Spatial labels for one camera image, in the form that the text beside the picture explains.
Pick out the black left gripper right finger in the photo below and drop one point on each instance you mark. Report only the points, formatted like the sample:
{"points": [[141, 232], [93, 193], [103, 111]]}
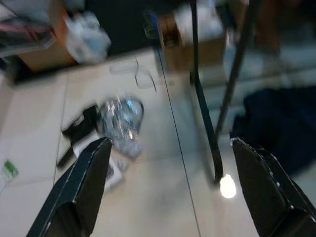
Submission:
{"points": [[271, 192]]}

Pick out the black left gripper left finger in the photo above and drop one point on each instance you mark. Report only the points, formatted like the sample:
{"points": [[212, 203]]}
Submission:
{"points": [[81, 185]]}

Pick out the green white packet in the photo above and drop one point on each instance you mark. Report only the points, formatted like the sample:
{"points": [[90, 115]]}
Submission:
{"points": [[10, 170]]}

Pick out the dark navy cloth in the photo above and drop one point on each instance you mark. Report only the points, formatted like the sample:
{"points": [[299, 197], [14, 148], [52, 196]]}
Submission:
{"points": [[279, 118]]}

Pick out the clear crumpled plastic bag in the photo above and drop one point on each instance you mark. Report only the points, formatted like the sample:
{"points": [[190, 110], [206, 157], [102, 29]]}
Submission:
{"points": [[123, 118]]}

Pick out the brown cardboard box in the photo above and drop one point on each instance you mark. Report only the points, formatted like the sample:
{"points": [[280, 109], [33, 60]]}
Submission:
{"points": [[187, 56], [49, 59]]}

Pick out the white plastic bag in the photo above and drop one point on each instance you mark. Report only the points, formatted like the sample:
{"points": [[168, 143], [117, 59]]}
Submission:
{"points": [[86, 37]]}

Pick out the black red box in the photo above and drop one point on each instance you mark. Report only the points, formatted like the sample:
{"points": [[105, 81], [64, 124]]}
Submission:
{"points": [[24, 32]]}

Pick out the black metal clothes rack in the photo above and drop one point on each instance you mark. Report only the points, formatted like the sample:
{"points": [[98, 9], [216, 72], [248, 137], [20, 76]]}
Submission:
{"points": [[195, 37]]}

